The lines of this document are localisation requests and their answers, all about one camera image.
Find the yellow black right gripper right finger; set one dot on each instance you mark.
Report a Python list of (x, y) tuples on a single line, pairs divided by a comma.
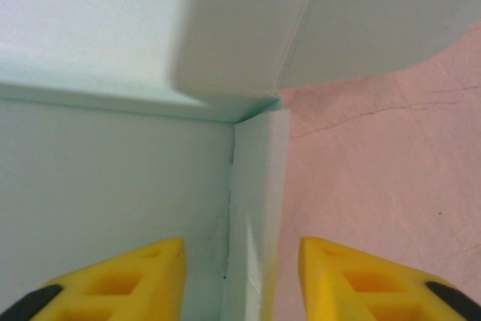
[(327, 283)]

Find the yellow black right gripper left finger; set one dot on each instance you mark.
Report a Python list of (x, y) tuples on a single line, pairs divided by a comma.
[(158, 279)]

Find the mint green paper box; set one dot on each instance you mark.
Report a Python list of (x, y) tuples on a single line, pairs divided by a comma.
[(112, 185)]

